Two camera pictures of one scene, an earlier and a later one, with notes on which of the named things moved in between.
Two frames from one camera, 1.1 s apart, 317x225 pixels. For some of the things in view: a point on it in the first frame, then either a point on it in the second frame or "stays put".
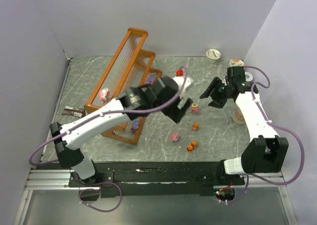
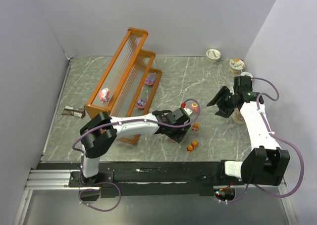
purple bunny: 150,79 stays put
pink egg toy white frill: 104,94 stays put
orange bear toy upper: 195,126 stays put
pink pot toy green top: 194,107 stays put
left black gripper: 177,111 -> 183,130
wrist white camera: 188,84 -> 188,112
